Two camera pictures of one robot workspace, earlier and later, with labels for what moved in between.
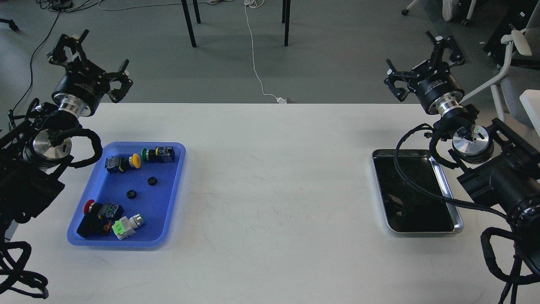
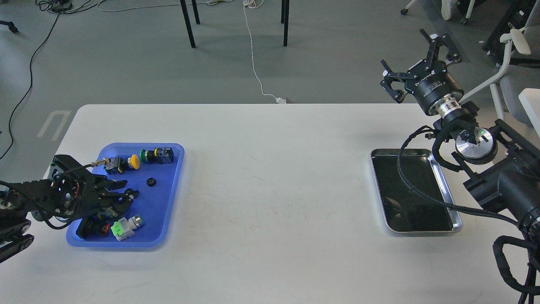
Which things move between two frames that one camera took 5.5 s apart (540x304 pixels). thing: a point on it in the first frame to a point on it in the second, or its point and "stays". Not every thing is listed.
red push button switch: (103, 211) stays
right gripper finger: (457, 59) stays
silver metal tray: (406, 210) stays
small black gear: (131, 194) stays
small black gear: (152, 181) stays
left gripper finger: (58, 55) to (109, 184)
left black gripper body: (81, 89) to (75, 191)
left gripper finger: (117, 95) to (117, 203)
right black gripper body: (433, 85) stays
